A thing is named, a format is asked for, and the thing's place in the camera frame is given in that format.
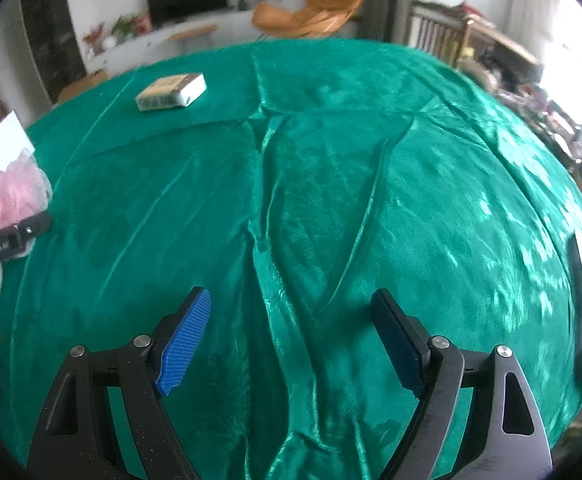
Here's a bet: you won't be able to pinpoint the cardboard box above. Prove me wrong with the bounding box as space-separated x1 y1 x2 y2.
57 69 109 103

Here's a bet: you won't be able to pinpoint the bushy green potted plant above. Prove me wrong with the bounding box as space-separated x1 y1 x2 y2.
111 14 139 41

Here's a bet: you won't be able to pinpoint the tall black cabinet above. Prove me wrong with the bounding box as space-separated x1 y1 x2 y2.
20 0 88 103

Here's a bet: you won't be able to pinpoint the green satin tablecloth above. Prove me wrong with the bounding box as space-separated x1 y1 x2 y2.
0 40 582 480

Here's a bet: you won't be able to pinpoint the orange lounge chair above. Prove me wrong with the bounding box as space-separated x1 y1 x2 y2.
252 0 368 40

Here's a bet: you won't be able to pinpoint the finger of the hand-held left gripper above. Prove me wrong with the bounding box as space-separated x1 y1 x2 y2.
0 211 53 273

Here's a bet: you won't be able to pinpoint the wooden table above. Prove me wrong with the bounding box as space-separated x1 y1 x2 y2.
463 17 544 78

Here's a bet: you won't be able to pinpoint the pink mesh bath pouf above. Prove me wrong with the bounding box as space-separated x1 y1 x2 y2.
0 147 53 261

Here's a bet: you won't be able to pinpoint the white television cabinet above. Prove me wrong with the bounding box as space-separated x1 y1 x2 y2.
87 7 262 76

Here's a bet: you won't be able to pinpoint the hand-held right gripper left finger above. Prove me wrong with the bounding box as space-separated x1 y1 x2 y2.
25 286 212 480

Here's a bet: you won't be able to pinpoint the wooden slatted crib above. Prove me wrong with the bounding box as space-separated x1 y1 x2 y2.
406 0 472 63

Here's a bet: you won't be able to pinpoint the white storage box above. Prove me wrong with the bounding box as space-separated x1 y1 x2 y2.
0 112 36 211

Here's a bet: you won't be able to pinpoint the red flowers in vase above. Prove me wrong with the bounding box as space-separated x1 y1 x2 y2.
82 22 106 56

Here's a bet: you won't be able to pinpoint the small wooden bench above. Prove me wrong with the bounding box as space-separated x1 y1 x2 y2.
170 24 219 53

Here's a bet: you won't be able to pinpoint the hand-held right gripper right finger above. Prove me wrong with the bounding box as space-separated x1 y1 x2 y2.
370 288 554 480

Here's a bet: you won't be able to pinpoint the pile of household clutter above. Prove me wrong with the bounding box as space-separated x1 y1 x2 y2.
458 55 582 211

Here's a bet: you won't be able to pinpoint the small cream and white box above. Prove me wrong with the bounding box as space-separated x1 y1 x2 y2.
135 72 206 112

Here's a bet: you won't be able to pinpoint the grey curtain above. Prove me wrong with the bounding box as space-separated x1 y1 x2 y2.
363 0 412 43

